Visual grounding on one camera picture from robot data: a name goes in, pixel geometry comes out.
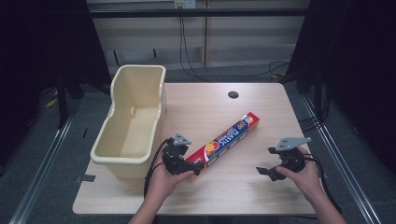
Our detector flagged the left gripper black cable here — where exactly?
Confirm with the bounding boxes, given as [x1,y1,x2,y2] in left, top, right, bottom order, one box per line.
[143,138,172,199]

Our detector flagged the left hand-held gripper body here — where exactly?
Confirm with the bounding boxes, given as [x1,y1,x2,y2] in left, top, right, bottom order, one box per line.
[162,133,192,176]

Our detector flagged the black floor cables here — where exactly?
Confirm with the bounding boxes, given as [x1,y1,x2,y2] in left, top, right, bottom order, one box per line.
[297,90,332,133]

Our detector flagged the blue red plastic wrap box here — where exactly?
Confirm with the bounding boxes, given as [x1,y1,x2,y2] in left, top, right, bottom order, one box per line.
[185,111,261,175]

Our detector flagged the metal floor rail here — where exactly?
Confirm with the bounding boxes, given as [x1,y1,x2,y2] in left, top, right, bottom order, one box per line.
[299,92,383,224]
[8,114,77,224]

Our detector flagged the white wall power outlet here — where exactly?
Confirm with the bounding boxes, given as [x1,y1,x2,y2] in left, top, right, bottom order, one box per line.
[174,0,197,9]

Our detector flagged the black hanging wall cable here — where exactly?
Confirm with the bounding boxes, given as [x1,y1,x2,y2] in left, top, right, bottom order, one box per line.
[177,7,290,79]

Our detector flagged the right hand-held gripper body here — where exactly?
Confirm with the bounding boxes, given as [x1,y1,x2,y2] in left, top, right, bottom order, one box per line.
[275,136,313,174]

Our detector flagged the black tape strip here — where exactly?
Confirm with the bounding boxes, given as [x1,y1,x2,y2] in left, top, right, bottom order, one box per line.
[74,174,97,184]

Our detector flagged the person's right hand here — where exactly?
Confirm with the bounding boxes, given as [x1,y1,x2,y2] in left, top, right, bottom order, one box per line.
[275,146,325,203]

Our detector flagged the black curtain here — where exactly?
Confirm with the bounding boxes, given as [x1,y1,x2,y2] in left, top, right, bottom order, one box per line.
[285,0,396,176]
[0,0,112,171]

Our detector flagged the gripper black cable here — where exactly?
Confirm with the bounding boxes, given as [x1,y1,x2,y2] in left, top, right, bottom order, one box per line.
[143,138,172,199]
[303,152,344,216]

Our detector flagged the black horizontal bar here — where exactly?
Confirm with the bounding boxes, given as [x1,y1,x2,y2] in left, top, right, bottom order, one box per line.
[89,8,308,19]

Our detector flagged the black metal stand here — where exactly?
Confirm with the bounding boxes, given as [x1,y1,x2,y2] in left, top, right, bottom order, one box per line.
[56,73,69,130]
[313,69,324,127]

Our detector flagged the cream plastic bin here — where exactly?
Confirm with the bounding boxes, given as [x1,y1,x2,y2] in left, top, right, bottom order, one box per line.
[90,63,168,180]

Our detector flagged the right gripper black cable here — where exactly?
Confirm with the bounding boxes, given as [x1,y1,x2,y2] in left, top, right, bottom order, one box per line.
[303,152,344,216]

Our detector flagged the person's left hand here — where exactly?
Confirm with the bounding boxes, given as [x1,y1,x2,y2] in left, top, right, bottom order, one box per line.
[148,152,196,202]

